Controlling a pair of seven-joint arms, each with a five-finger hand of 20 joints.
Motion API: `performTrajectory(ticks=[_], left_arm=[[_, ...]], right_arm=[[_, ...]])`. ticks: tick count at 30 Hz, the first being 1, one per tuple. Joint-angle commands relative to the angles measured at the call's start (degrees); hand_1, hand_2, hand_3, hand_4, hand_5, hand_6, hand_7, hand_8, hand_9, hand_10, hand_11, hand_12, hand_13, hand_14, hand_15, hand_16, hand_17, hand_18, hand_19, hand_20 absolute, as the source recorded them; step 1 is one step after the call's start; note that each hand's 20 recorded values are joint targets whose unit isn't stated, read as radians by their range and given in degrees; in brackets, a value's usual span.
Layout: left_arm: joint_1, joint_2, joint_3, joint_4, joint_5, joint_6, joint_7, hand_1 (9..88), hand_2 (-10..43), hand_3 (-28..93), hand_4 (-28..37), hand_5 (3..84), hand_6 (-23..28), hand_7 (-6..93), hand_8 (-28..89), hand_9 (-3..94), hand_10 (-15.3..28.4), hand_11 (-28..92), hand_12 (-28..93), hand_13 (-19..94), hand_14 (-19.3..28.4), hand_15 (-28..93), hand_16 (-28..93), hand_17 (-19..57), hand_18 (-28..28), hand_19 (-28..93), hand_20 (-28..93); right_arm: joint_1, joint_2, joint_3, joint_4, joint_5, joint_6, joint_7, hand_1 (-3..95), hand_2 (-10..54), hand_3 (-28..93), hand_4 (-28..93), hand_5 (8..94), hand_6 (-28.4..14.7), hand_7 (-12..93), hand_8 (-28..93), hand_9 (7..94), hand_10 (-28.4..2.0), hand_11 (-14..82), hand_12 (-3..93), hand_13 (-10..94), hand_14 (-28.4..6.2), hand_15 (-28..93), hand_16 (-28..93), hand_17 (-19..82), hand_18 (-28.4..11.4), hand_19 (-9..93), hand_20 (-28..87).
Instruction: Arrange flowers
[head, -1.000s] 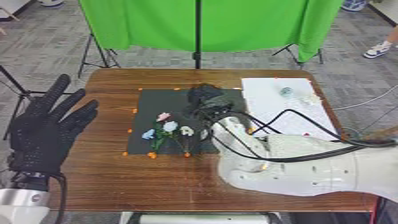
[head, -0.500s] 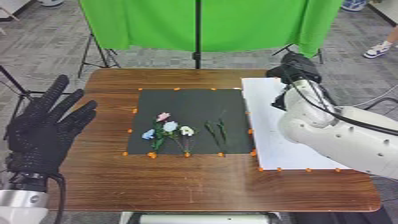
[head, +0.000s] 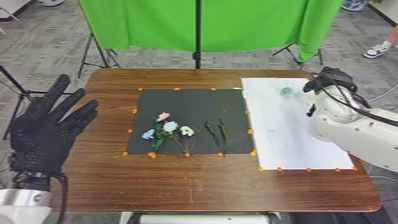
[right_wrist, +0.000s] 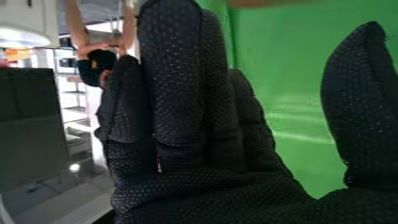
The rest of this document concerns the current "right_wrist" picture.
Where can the person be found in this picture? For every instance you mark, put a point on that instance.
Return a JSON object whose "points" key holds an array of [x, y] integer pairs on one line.
{"points": [[78, 33]]}

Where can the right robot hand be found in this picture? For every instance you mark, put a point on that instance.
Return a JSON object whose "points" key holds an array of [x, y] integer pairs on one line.
{"points": [[197, 140]]}

